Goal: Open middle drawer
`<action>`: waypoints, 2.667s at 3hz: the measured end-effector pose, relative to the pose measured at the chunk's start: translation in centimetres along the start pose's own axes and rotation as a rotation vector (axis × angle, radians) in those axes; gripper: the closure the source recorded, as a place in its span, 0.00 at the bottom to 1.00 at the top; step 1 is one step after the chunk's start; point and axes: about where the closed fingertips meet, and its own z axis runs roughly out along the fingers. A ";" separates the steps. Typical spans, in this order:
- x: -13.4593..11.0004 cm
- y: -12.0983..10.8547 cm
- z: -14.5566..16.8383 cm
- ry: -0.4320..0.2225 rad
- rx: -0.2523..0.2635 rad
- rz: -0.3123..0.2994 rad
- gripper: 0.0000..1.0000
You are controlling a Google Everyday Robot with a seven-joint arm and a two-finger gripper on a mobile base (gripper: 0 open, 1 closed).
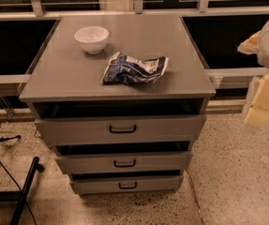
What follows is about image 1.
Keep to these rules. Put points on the grey top drawer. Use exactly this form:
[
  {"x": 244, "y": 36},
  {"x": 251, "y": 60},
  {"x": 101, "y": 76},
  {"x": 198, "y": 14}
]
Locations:
[{"x": 120, "y": 129}]

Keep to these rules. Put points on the grey bottom drawer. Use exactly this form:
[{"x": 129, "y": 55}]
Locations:
[{"x": 127, "y": 184}]

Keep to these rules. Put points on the white ceramic bowl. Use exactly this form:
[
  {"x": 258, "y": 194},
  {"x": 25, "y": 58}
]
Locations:
[{"x": 92, "y": 39}]

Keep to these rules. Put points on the crumpled blue chip bag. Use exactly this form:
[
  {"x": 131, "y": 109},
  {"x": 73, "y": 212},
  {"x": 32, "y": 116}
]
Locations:
[{"x": 128, "y": 70}]

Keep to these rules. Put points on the grey drawer cabinet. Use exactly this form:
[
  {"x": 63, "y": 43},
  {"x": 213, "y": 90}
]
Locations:
[{"x": 66, "y": 82}]

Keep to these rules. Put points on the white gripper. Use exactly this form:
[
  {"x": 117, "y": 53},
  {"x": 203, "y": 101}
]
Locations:
[{"x": 258, "y": 114}]

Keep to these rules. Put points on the black metal stand leg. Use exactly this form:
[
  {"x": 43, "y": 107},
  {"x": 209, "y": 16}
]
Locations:
[{"x": 20, "y": 196}]

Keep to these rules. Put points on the grey drawer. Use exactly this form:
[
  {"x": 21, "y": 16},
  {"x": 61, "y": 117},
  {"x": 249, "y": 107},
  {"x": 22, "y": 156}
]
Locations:
[
  {"x": 120, "y": 129},
  {"x": 124, "y": 163},
  {"x": 127, "y": 184}
]

